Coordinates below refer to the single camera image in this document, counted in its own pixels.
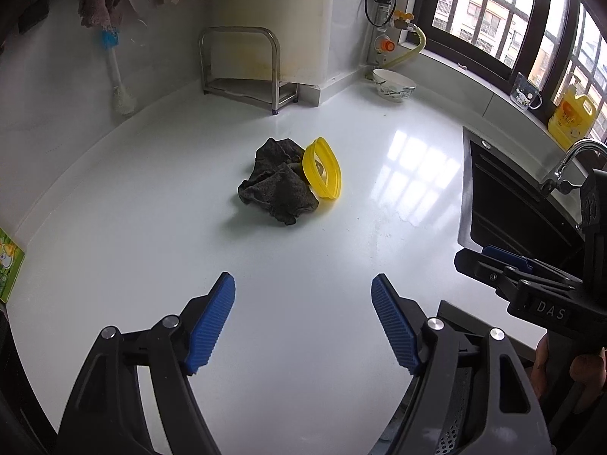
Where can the grey perforated trash bin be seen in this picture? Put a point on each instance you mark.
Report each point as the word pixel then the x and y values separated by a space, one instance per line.
pixel 456 431

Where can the white orange gas regulator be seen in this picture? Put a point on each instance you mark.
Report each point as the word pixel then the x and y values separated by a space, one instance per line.
pixel 385 46

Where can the black kitchen sink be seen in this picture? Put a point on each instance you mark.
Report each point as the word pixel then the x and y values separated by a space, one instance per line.
pixel 512 208

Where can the yellow detergent bottle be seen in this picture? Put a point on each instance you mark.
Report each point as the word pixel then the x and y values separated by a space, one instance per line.
pixel 571 121

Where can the dark grey cloth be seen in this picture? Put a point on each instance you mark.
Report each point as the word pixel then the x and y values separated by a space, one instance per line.
pixel 280 185

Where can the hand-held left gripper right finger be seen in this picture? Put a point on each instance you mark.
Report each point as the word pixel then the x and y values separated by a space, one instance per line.
pixel 393 327

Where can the white patterned bowl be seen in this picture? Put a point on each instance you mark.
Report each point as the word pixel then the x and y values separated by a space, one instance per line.
pixel 393 84

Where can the yellow green carton box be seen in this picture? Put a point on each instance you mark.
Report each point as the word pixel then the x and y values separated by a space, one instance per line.
pixel 9 265

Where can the window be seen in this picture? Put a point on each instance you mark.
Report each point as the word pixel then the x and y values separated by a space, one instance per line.
pixel 521 14

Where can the chrome faucet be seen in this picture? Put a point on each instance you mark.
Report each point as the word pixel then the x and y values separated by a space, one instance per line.
pixel 571 159

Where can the white bottle brush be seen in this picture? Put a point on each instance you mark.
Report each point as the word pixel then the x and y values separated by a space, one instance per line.
pixel 116 73

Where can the black holder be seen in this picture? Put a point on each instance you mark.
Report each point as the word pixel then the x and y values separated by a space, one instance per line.
pixel 33 13

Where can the stainless steel rack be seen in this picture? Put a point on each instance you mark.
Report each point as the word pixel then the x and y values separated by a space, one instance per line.
pixel 242 68

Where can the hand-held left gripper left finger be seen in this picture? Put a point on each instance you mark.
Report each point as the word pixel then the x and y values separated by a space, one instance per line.
pixel 211 322

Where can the printed glass mug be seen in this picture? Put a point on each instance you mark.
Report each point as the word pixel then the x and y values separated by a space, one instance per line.
pixel 525 92

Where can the person's right hand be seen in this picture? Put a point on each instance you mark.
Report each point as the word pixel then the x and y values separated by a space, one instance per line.
pixel 588 369

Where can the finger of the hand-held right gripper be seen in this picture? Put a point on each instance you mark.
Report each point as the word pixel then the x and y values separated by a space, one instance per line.
pixel 507 255
pixel 479 268

